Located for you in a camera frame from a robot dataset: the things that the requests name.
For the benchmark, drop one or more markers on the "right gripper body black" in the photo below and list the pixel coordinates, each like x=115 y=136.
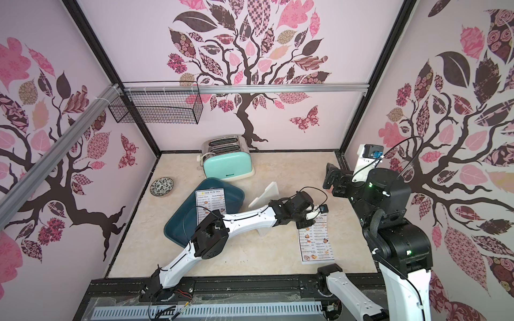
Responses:
x=343 y=183

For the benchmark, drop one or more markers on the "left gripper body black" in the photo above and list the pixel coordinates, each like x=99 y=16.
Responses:
x=302 y=219

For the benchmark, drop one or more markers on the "white acrylic menu holder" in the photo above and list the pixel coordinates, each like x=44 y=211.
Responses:
x=270 y=193

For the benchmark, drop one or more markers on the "old menu sheet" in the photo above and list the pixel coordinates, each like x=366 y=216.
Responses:
x=314 y=243

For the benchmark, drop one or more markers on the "new dim sum menu sheet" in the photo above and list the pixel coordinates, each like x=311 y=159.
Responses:
x=209 y=200

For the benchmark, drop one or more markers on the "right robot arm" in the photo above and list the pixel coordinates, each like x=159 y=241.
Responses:
x=402 y=250

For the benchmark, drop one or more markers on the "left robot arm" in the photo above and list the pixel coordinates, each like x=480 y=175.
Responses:
x=213 y=232

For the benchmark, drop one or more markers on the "mint green toaster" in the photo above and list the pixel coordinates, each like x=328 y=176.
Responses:
x=226 y=158

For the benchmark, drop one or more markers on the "dark teal plastic tray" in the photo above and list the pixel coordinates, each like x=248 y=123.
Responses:
x=181 y=226

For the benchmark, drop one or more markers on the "patterned small plate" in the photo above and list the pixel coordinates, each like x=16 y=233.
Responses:
x=161 y=187

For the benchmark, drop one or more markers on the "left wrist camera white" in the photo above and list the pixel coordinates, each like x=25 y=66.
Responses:
x=322 y=209

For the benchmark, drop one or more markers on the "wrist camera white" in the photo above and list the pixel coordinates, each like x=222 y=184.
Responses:
x=322 y=209
x=367 y=154

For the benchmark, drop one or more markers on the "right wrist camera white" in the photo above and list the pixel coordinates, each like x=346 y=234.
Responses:
x=367 y=154

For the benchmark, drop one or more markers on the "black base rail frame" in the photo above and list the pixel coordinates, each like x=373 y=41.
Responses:
x=228 y=290

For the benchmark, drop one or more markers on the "black wire basket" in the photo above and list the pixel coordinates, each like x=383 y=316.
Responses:
x=159 y=102

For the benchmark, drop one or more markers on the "white slotted cable duct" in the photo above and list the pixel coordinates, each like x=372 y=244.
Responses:
x=244 y=311

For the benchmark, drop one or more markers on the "aluminium rail back horizontal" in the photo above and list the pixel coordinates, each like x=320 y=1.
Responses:
x=261 y=88

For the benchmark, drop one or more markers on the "aluminium rail left diagonal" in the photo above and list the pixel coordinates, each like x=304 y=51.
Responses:
x=19 y=194

